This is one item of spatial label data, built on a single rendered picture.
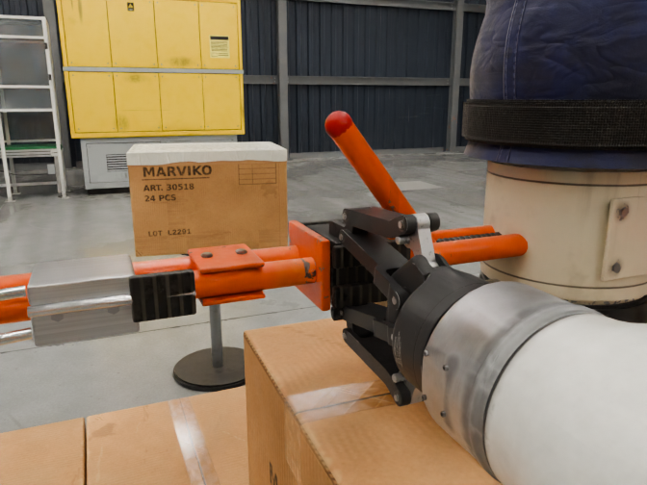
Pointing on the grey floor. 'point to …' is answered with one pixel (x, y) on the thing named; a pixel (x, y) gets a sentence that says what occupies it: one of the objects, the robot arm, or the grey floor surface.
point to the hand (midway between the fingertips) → (335, 260)
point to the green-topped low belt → (37, 156)
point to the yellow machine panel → (148, 78)
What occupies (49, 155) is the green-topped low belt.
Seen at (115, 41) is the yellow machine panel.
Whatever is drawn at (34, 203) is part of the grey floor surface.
